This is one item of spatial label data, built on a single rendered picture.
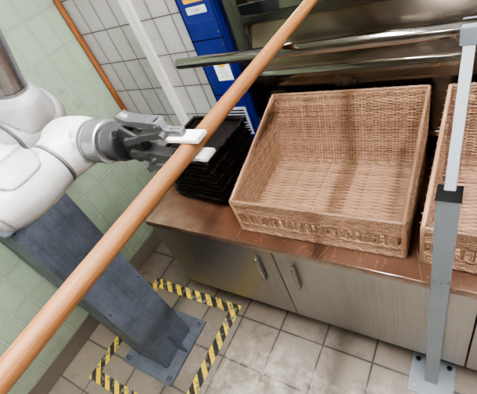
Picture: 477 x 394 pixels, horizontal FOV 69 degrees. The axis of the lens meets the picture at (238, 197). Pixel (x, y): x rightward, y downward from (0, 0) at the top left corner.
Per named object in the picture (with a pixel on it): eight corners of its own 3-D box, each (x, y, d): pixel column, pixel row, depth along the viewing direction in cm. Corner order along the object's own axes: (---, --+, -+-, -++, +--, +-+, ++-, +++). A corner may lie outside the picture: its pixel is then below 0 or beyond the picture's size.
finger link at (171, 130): (165, 131, 61) (157, 117, 59) (187, 131, 58) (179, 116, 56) (160, 137, 60) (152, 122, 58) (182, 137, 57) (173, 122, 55)
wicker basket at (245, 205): (287, 147, 154) (270, 91, 136) (431, 151, 124) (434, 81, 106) (239, 231, 127) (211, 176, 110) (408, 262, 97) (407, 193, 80)
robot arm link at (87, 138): (121, 144, 78) (139, 145, 75) (94, 171, 73) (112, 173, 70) (98, 109, 72) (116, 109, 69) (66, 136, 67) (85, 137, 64)
